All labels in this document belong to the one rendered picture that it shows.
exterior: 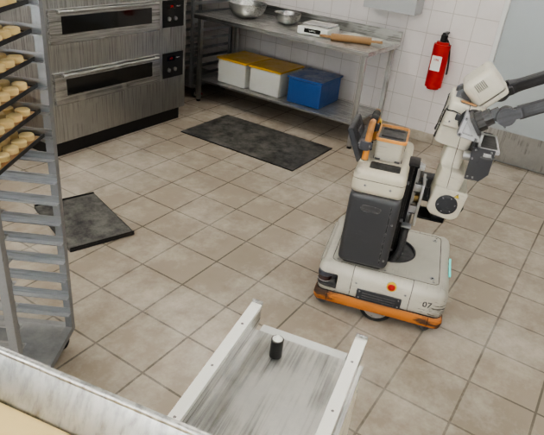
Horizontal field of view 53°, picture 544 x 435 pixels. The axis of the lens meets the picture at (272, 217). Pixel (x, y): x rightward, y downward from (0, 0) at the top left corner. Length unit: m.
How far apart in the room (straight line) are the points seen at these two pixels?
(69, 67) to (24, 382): 3.81
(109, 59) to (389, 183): 2.77
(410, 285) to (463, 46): 3.02
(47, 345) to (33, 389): 1.79
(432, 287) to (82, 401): 2.32
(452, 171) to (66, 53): 2.89
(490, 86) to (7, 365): 2.27
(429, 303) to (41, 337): 1.81
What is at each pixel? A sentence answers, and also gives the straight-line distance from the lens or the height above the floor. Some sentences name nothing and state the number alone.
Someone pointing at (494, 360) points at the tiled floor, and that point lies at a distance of 3.00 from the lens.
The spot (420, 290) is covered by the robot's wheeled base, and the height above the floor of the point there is 0.26.
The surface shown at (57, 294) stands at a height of 0.32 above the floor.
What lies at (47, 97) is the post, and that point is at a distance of 2.10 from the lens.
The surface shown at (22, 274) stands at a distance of 2.51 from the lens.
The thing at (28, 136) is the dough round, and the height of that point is 1.06.
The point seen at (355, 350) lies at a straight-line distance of 1.40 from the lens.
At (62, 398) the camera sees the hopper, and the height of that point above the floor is 1.30.
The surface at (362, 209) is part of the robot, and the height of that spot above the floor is 0.61.
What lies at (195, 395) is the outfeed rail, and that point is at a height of 0.90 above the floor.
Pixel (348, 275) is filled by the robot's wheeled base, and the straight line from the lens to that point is 2.83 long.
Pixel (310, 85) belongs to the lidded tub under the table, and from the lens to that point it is 5.30.
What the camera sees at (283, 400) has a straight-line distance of 1.33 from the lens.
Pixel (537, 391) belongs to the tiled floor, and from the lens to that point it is 2.94.
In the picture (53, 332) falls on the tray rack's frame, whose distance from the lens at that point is 2.59.
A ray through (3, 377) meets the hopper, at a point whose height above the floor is 1.29.
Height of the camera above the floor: 1.82
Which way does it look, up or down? 29 degrees down
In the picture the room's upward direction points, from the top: 6 degrees clockwise
